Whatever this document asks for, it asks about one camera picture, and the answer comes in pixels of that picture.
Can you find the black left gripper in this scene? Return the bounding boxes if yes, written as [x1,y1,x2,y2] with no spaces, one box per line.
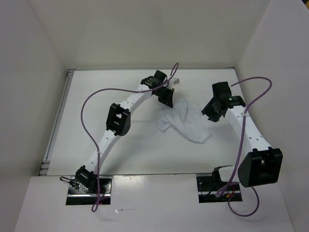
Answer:
[154,86,174,108]

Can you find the white fabric skirt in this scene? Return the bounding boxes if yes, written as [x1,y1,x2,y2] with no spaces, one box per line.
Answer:
[153,98,212,144]

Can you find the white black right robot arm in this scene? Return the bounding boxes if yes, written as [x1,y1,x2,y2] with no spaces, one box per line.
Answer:
[202,82,283,190]

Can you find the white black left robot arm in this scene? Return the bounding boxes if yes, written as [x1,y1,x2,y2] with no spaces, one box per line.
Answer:
[75,68,176,194]

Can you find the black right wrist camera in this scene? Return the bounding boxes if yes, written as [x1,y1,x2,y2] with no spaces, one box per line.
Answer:
[212,82,232,100]

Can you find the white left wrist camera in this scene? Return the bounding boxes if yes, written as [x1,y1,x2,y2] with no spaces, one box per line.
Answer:
[169,77,180,86]

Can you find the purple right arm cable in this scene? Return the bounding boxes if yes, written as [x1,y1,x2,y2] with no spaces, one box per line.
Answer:
[215,76,273,216]

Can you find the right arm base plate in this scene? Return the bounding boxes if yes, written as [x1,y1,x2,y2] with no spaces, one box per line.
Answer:
[196,175,242,203]

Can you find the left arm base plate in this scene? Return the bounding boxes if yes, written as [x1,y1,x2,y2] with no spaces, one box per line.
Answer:
[60,176,112,205]

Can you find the aluminium left side rail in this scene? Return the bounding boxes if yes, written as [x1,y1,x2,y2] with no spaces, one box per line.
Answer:
[38,69,75,176]

